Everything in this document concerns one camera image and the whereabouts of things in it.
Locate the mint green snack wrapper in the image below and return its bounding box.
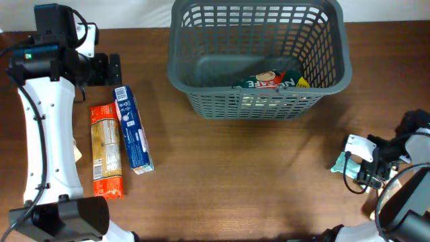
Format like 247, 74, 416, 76
330, 151, 360, 179

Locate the green Nescafe coffee bag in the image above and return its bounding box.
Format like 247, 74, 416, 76
232, 69, 310, 89

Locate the beige Pantree snack bag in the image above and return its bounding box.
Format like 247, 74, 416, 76
377, 170, 402, 206

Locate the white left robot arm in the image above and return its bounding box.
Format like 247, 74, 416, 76
7, 44, 138, 241

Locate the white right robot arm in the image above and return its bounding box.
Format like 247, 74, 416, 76
317, 109, 429, 241

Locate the beige crumpled snack bag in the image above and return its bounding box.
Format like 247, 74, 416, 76
73, 139, 82, 163

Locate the blue rectangular carton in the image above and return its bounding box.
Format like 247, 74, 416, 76
113, 85, 154, 175

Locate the orange biscuit packet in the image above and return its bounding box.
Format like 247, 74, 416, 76
90, 104, 124, 199

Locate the grey plastic mesh basket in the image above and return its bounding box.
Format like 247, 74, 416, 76
167, 0, 352, 120

